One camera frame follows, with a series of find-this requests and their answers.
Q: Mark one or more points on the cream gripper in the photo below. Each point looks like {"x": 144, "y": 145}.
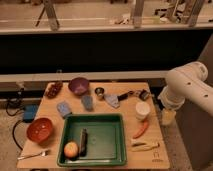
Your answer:
{"x": 167, "y": 116}

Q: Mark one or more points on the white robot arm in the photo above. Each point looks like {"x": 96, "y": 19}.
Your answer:
{"x": 185, "y": 82}

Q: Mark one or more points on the green plastic tray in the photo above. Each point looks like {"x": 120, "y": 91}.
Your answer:
{"x": 105, "y": 144}

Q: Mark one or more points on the dark brush in tray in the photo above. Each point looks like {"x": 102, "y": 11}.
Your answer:
{"x": 83, "y": 143}

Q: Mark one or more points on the orange carrot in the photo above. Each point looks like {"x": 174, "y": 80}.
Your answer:
{"x": 141, "y": 130}

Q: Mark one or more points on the white cup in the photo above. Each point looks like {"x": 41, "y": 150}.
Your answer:
{"x": 142, "y": 110}

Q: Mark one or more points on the small black object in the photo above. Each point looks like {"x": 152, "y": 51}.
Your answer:
{"x": 144, "y": 94}

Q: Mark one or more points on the banana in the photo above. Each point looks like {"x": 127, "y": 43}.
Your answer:
{"x": 139, "y": 145}

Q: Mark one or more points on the small metal cup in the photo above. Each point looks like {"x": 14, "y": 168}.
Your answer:
{"x": 99, "y": 91}

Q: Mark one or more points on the purple bowl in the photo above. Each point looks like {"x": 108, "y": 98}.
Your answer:
{"x": 79, "y": 85}

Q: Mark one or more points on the red apple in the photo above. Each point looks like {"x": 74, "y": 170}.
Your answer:
{"x": 71, "y": 149}

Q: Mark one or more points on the blue sponge left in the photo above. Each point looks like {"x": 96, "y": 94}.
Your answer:
{"x": 64, "y": 109}

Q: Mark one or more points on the bunch of grapes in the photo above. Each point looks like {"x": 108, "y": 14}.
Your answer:
{"x": 54, "y": 89}

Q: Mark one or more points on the red bowl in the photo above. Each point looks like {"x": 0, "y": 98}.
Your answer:
{"x": 40, "y": 130}

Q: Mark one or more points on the blue power box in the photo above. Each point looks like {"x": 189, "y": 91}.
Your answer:
{"x": 30, "y": 113}

